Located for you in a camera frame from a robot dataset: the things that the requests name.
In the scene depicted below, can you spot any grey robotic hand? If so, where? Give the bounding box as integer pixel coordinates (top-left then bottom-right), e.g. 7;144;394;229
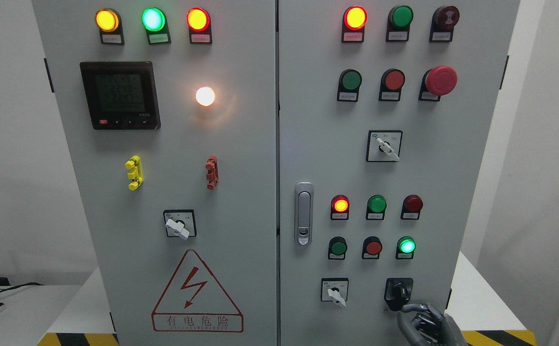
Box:
397;304;469;346

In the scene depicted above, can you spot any black rotary knob switch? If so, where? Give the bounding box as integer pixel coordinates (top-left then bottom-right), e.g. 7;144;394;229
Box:
384;278;414;311

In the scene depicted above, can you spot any white platform with hazard stripes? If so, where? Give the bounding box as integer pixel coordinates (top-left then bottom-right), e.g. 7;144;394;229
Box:
39;254;538;346

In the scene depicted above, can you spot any green light lower right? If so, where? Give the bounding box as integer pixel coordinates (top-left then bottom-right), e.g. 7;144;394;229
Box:
395;236;416;260

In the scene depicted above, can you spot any red push button lower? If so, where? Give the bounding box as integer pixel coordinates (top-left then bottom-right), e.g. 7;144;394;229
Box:
361;236;383;260

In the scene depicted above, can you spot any red push button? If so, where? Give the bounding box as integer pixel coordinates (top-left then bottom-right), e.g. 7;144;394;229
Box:
361;236;383;260
378;68;405;101

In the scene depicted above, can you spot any green push button lower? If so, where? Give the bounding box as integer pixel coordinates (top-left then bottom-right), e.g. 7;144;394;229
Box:
327;236;348;260

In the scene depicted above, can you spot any green push button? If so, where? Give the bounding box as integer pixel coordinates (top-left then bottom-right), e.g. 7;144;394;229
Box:
327;236;348;260
337;69;362;102

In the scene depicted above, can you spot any red light middle right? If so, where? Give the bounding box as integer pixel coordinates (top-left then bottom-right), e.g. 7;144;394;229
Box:
401;194;424;220

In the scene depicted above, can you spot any green light middle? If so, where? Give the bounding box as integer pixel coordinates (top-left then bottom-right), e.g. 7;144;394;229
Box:
365;195;387;221

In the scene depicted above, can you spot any red lit light middle left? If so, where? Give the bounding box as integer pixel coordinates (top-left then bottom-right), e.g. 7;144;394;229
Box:
330;195;350;220

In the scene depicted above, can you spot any grey cabinet right door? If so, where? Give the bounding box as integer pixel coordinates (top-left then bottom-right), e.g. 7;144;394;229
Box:
278;0;520;346

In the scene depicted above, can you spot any grey cabinet door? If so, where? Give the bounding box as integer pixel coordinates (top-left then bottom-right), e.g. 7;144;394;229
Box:
32;0;277;346
278;0;520;346

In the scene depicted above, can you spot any red electrical hazard warning sticker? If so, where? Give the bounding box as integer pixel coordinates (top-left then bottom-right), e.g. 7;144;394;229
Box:
151;249;244;333

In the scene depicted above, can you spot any red emergency stop mushroom button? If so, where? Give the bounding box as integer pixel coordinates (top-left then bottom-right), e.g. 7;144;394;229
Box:
418;65;458;101

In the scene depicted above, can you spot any red push button upper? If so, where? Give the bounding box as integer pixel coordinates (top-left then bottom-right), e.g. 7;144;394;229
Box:
378;68;405;101

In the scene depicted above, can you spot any green push button upper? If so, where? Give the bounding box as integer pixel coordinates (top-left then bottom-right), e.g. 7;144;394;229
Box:
337;69;362;102

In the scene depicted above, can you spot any red terminal connector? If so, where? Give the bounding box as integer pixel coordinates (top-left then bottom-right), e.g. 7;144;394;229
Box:
205;155;219;190

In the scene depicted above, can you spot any dark red buzzer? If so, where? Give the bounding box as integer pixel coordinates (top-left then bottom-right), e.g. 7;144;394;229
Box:
429;6;460;42

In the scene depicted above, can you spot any green unlit light top right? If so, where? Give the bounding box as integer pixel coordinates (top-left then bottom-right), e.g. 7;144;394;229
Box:
386;5;414;42

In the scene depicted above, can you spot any red lit light top right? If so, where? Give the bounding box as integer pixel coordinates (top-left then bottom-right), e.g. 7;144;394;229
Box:
341;6;368;43

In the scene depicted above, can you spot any white lit indicator lamp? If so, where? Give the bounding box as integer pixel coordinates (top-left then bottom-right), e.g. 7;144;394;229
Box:
195;86;216;107

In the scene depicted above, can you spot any yellow terminal connector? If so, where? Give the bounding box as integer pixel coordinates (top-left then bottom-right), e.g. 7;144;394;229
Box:
124;155;144;191

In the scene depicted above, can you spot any grey cabinet left door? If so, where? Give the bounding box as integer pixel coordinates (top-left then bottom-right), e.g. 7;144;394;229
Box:
32;0;277;346

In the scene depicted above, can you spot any black digital power meter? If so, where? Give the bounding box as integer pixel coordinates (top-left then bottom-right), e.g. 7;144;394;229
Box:
80;61;161;131

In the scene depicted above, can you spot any red lit indicator light left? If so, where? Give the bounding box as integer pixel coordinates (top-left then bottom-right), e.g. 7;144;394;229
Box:
186;7;212;44

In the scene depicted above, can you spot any green lit indicator light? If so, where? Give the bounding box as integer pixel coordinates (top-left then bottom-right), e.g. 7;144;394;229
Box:
141;7;170;45

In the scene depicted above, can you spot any yellow indicator light top left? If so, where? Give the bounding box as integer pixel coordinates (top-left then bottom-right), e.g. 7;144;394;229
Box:
95;7;124;45

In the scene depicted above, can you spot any white selector switch lower right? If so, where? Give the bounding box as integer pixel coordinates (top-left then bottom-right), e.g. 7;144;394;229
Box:
320;277;349;308

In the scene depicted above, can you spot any white selector switch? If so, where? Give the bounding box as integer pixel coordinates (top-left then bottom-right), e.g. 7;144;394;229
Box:
366;130;403;162
320;277;349;308

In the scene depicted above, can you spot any silver door lock handle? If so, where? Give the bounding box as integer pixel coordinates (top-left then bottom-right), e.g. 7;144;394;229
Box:
294;182;313;246

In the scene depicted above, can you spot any white selector switch upper right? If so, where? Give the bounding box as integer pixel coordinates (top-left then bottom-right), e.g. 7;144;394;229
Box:
366;130;403;162

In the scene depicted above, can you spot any white selector switch left door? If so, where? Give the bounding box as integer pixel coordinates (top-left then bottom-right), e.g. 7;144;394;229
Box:
163;210;197;240

